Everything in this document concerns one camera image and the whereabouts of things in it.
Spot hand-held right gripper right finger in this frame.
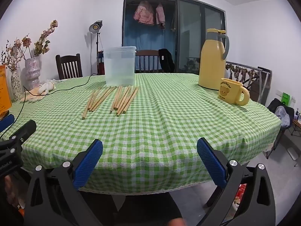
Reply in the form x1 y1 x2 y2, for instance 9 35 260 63
193 137 276 226

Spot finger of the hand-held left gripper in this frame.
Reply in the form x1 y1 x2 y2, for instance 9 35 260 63
8 120 37 146
0 114 15 133

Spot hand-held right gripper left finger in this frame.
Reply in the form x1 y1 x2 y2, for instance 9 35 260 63
24 139 104 226

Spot bunch of wooden chopsticks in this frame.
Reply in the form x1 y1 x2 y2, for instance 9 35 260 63
81 85 140 120

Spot clear plastic container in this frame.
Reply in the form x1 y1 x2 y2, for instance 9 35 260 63
103 46 137 87

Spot orange box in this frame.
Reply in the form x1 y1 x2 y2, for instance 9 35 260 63
0 63 13 116

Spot speckled vase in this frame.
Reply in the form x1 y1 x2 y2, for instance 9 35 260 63
11 71 23 102

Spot cream work gloves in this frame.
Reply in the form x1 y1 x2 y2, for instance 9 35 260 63
19 82 56 103

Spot pink ribbed vase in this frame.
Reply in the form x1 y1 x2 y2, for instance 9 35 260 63
25 56 41 92

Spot green checked tablecloth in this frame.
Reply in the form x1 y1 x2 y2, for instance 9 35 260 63
0 72 282 195

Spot dried twig branches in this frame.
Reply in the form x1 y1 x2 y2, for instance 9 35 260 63
0 39 26 72

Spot yellow bear print mug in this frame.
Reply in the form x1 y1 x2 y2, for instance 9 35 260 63
219 78 250 106

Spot dark wooden chair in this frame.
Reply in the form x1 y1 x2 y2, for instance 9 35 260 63
55 54 83 80
135 50 165 73

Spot black bag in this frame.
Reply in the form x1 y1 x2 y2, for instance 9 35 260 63
267 98 294 134

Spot dried pink flowers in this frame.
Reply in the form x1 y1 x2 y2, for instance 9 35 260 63
22 19 58 58

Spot grey bag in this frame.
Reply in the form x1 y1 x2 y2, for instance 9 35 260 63
275 106 292 126

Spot metal rack with dried goods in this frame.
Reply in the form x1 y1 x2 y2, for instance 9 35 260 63
226 61 272 104

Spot red hanging cloth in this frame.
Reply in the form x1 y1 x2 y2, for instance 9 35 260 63
97 50 105 76

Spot green paper bag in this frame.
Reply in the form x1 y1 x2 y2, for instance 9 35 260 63
281 92 292 105

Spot yellow thermos jug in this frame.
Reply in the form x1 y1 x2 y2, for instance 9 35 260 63
198 28 230 90

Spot potted plant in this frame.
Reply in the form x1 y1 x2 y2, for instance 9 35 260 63
186 58 200 72

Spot black garment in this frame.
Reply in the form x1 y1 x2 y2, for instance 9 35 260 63
158 48 176 72

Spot studio lamp on stand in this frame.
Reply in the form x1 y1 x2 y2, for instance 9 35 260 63
89 20 104 76

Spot blue curtain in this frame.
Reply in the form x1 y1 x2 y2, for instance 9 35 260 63
124 19 177 59

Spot sliding glass door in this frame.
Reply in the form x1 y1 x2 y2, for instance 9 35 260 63
122 0 227 73

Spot olive hanging garment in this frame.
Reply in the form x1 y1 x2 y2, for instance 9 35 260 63
170 12 177 32

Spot large pink jacket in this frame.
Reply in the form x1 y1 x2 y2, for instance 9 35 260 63
133 1 155 26

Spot small pink jacket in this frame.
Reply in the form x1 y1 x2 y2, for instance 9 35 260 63
155 3 166 26

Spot black cable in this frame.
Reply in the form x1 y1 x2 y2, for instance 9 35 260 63
0 74 93 138

